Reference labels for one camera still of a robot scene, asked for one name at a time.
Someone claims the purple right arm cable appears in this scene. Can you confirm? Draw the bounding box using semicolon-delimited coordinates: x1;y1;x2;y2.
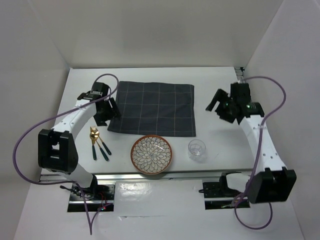
233;76;287;230

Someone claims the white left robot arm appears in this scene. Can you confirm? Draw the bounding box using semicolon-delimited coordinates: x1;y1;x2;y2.
38;82;121;200

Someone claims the floral patterned ceramic plate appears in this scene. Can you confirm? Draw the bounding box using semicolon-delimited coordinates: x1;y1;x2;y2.
130;135;173;175

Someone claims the gold fork green handle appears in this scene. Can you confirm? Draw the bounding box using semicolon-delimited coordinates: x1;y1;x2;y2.
89;127;97;161

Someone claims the clear drinking glass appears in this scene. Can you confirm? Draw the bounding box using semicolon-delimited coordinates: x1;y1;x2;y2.
188;139;207;163

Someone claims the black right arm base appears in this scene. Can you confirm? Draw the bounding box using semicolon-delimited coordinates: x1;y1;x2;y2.
198;181;240;199

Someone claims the aluminium front table rail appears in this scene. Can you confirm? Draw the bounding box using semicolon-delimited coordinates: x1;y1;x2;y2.
39;168;276;182

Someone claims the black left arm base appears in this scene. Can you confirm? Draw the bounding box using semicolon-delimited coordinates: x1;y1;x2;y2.
59;181;116;204

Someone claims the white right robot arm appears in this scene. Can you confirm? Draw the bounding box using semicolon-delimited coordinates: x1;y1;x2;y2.
101;81;297;204

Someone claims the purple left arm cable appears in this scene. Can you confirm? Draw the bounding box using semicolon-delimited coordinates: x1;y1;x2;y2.
12;73;120;236

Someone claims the dark grey checked cloth napkin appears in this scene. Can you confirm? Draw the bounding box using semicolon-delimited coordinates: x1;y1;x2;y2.
108;81;196;138

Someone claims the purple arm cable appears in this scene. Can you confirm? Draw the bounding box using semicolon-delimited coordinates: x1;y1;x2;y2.
233;76;287;230
12;73;120;236

